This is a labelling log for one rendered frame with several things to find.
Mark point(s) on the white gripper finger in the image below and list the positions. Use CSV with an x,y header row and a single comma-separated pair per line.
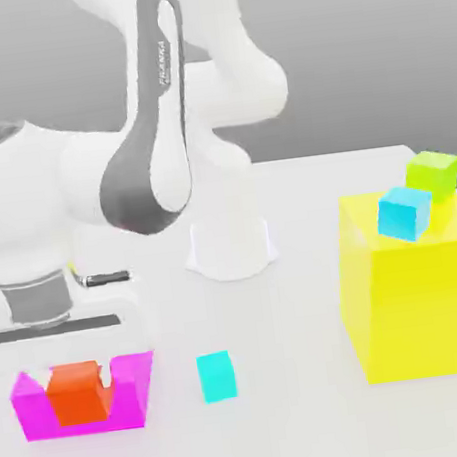
x,y
40,377
106,375

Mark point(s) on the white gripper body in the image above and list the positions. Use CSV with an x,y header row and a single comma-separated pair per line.
x,y
65,347

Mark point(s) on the small orange cube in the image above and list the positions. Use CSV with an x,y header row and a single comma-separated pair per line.
x,y
78,396

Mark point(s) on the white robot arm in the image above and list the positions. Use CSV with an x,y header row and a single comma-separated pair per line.
x,y
85,181

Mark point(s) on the small cyan cube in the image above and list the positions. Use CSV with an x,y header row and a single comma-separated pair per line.
x,y
217,377

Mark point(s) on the small light blue cube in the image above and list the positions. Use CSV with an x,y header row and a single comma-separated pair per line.
x,y
402,213

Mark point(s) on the small lime green cube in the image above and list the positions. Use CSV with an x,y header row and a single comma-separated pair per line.
x,y
435,177

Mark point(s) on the large magenta box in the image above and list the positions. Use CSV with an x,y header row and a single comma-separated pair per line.
x,y
129,406

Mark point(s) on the large yellow box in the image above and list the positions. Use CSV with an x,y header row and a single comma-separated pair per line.
x,y
420,309

